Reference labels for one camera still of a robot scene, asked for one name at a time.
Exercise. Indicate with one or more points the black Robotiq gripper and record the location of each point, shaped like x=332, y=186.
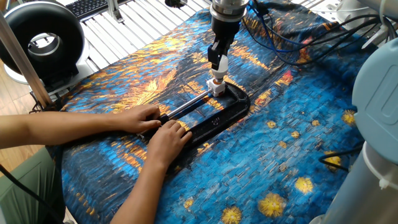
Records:
x=224, y=31

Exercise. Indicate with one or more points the white light bulb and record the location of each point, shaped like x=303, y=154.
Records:
x=217, y=74

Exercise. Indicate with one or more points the black C-clamp with metal screw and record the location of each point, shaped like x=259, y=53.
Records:
x=211, y=115

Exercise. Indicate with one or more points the person's left forearm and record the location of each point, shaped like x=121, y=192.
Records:
x=62, y=127

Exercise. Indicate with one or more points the person's right forearm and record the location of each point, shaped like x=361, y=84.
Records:
x=137, y=196

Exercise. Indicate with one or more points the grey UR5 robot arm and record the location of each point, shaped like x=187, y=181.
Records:
x=373, y=143

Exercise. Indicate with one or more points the white bulb socket block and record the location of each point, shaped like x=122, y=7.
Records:
x=216, y=87

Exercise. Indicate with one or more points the person's right hand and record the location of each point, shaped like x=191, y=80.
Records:
x=168, y=142

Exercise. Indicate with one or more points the person's left hand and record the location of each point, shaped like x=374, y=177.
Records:
x=140, y=118

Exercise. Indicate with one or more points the starry night print tablecloth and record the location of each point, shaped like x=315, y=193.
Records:
x=267, y=174

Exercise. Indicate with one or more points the black keyboard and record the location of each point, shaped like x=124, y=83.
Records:
x=96, y=6

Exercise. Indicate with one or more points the black round fan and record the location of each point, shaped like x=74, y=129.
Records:
x=40, y=40

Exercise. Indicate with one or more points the green trousers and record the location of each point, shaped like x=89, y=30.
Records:
x=25, y=186

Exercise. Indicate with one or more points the aluminium upright post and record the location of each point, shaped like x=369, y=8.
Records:
x=28, y=62

